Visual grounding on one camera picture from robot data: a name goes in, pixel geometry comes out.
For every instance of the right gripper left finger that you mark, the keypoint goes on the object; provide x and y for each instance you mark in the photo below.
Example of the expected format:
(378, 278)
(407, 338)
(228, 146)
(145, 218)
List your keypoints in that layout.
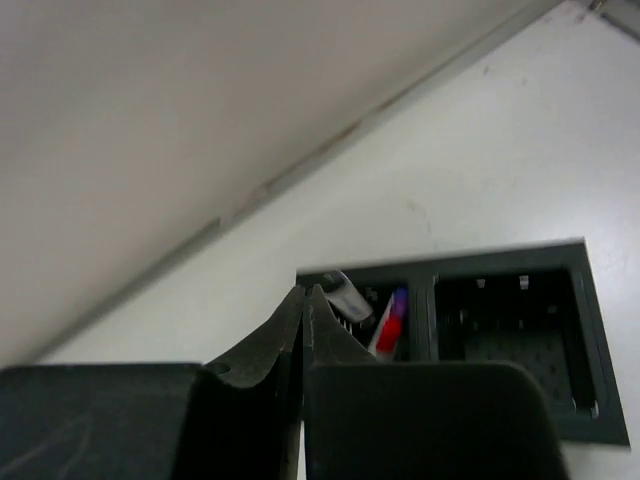
(236, 417)

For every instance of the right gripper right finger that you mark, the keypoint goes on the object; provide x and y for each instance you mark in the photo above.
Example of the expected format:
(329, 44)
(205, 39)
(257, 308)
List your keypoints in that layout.
(364, 419)

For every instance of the red capped marker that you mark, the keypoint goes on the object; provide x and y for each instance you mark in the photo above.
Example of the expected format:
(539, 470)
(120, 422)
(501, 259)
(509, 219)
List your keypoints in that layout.
(386, 337)

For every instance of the black capped marker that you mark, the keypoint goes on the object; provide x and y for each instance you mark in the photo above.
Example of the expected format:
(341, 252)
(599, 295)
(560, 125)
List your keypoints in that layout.
(344, 296)

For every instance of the purple capped marker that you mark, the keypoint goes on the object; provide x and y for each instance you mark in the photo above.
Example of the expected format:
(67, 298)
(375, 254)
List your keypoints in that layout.
(400, 303)

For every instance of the black slatted pen holder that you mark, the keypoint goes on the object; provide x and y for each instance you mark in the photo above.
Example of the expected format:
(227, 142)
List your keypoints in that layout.
(533, 306)

